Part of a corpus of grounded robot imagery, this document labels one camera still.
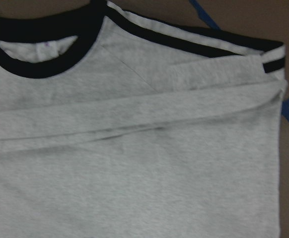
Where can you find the grey cartoon print t-shirt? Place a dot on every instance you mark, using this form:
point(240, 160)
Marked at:
point(117, 125)

